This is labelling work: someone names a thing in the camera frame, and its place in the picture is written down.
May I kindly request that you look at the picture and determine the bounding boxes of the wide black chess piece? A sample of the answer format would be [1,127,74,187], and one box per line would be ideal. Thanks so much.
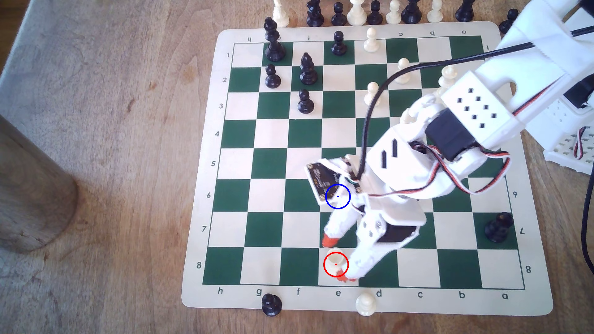
[455,0,476,23]
[401,0,422,25]

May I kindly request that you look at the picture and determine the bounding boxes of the round wooden post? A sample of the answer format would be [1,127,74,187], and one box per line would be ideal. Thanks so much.
[0,113,79,255]

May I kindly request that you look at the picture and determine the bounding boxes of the wide white chess piece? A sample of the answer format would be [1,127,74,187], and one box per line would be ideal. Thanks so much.
[347,0,367,27]

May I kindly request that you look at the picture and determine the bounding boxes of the black chess knight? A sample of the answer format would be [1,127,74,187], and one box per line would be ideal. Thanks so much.
[306,0,325,27]

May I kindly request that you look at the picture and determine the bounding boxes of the black chess pawn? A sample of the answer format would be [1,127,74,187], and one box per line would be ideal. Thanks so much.
[499,8,519,34]
[484,212,514,244]
[331,31,348,57]
[367,1,384,26]
[265,63,282,90]
[331,2,348,27]
[261,293,283,317]
[297,88,315,115]

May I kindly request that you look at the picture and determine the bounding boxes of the thick black cable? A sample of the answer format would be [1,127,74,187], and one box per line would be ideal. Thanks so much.
[580,162,594,274]

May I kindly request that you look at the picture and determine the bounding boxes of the green and cream chess mat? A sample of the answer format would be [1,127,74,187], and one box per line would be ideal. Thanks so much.
[181,21,554,317]

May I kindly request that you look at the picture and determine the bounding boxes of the black camera cable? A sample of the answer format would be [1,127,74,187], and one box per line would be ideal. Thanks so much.
[355,25,594,184]

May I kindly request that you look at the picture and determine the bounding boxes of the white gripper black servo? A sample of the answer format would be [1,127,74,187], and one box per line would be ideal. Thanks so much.
[321,191,428,283]

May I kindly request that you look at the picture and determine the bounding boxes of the black camera circuit board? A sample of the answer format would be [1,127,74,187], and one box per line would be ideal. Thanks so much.
[305,159,358,206]

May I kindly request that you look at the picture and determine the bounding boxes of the black chess king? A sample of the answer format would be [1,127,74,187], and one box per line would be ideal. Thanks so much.
[263,17,286,62]

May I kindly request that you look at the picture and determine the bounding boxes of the tall white chess piece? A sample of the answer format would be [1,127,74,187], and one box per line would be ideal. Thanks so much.
[272,0,290,28]

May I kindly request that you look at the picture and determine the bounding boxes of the red white black servo wire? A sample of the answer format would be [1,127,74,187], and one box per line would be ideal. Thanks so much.
[513,76,566,117]
[362,141,512,200]
[572,126,589,161]

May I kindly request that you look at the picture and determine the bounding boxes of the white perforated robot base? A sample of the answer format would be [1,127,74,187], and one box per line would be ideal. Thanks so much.
[540,88,594,174]

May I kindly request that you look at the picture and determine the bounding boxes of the black chess bishop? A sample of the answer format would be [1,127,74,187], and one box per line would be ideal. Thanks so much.
[299,52,319,86]

